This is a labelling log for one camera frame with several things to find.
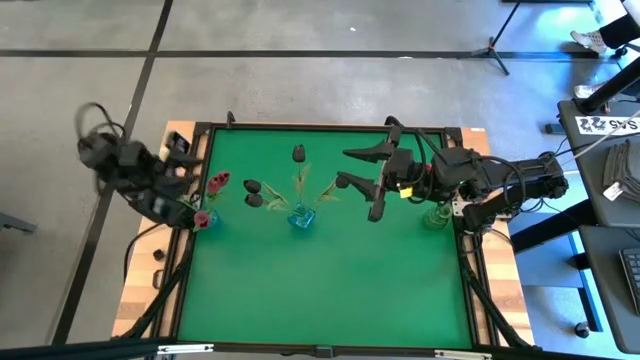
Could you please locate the black desk leg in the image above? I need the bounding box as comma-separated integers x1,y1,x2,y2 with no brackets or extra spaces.
509,198,601,254

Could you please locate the dark grey desk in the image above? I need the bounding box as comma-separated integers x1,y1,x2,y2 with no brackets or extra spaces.
578,223,640,355
556,97,640,230

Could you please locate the person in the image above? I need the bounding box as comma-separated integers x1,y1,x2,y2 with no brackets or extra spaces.
569,0,640,100

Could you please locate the green glass vase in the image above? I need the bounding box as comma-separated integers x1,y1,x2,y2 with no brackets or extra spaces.
422,202,454,231

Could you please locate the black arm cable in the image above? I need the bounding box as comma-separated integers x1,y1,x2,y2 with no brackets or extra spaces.
383,114,439,169
74,101,129,151

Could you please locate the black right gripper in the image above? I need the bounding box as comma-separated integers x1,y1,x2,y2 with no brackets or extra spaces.
342,124,446,224

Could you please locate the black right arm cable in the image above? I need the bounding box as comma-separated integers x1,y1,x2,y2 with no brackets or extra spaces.
383,114,439,169

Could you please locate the squat blue glass vase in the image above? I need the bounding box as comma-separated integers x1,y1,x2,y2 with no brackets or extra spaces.
199,208,222,232

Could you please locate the green table mat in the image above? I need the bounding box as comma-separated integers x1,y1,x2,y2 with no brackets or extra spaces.
177,128,474,350

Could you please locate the grey stand foot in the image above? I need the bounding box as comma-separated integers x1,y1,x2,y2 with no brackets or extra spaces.
0,211,39,235

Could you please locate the white label sticker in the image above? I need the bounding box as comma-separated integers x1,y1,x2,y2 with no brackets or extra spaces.
574,114,640,136

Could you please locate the green felt table with rim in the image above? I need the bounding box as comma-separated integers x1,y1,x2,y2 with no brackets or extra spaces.
112,122,536,360

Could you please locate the black keyboard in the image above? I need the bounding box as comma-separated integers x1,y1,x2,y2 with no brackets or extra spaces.
618,246,640,317

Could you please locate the tall blue glass vase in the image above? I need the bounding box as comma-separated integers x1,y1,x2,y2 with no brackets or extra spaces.
286,202,318,231

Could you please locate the white paper tag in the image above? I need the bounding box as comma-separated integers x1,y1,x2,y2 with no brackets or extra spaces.
602,181,626,202

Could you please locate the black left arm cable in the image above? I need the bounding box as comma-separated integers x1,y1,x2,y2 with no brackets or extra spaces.
74,101,129,151

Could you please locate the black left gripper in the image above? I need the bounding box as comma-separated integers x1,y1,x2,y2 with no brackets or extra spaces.
149,130,205,175

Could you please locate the black tripod stand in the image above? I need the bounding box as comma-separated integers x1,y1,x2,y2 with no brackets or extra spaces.
458,0,522,77

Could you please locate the stack of grey cloths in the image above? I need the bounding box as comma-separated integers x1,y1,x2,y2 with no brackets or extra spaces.
601,138,640,197

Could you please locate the silver metal bracket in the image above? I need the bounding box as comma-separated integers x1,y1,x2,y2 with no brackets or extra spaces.
433,349,492,360
157,343,215,356

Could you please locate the black monitor pole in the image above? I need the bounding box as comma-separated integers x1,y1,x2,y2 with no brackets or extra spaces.
574,55,640,114

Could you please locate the black rig beam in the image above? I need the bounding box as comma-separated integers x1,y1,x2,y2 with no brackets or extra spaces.
0,337,176,360

